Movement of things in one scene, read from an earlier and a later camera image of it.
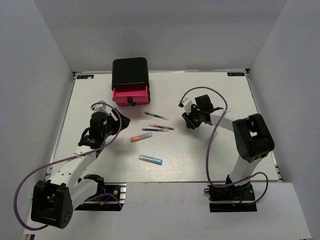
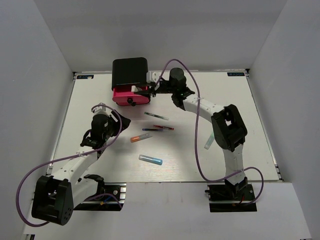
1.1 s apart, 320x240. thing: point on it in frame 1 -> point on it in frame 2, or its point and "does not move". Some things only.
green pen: x=156 y=115 does not move
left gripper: x=117 y=123 does not move
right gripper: x=191 y=123 -> x=148 y=93
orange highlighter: x=141 y=137 does not move
